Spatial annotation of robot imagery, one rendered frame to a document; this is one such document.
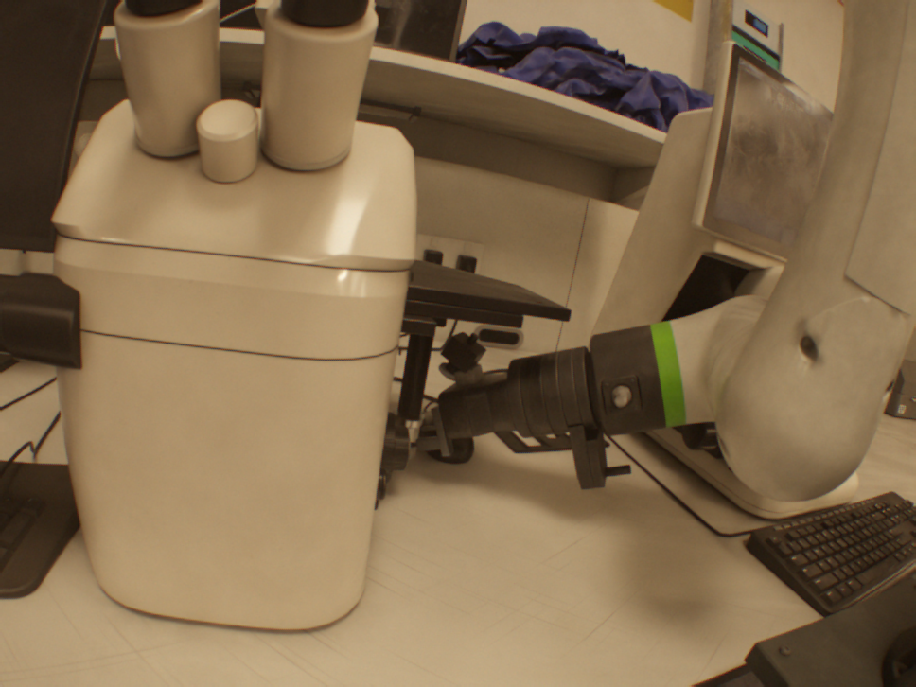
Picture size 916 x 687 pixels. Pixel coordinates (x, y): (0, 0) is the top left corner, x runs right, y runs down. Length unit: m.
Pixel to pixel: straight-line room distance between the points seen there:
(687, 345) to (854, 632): 0.27
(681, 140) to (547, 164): 0.50
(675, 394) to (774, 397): 0.14
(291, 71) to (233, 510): 0.20
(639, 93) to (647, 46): 0.50
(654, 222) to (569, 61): 0.33
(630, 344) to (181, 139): 0.34
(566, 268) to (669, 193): 0.40
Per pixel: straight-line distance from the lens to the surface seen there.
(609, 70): 0.97
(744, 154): 0.71
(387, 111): 0.46
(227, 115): 0.23
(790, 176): 0.79
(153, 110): 0.23
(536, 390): 0.41
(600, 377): 0.39
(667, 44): 1.52
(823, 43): 2.20
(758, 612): 0.48
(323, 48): 0.19
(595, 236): 1.15
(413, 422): 0.49
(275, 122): 0.22
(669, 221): 0.79
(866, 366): 0.28
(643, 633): 0.39
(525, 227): 1.07
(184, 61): 0.22
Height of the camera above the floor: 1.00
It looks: 14 degrees down
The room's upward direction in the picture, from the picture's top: 11 degrees clockwise
